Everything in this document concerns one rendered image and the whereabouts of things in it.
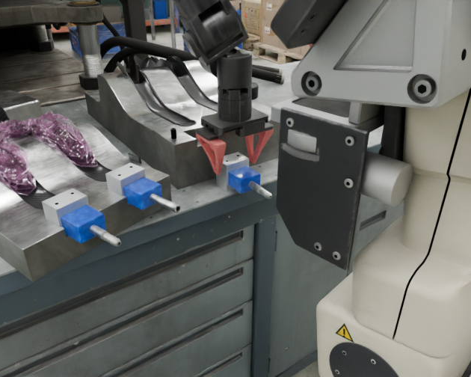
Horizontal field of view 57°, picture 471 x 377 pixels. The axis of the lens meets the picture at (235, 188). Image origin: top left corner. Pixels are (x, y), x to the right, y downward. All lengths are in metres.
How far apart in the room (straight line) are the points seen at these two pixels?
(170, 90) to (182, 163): 0.28
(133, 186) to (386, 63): 0.49
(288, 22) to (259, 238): 0.75
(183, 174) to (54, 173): 0.22
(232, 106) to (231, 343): 0.63
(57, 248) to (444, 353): 0.49
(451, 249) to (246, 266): 0.59
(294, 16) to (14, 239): 0.49
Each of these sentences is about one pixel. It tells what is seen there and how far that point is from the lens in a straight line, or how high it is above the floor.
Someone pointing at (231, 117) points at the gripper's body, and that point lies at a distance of 0.73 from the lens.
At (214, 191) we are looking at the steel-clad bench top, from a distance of 0.80.
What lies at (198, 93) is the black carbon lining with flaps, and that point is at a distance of 1.04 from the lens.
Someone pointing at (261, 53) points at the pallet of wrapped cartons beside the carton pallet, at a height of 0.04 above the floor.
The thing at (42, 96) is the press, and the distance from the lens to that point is 1.50.
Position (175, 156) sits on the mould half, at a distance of 0.78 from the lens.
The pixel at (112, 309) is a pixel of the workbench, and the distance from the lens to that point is 0.88.
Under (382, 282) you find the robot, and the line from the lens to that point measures 0.50.
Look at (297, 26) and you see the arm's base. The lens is 0.25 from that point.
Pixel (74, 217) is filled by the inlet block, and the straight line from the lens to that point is 0.63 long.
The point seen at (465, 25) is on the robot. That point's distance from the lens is 0.27.
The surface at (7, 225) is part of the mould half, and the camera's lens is 0.68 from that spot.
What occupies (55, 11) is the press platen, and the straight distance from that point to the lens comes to 1.45.
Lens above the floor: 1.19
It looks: 29 degrees down
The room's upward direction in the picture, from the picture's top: straight up
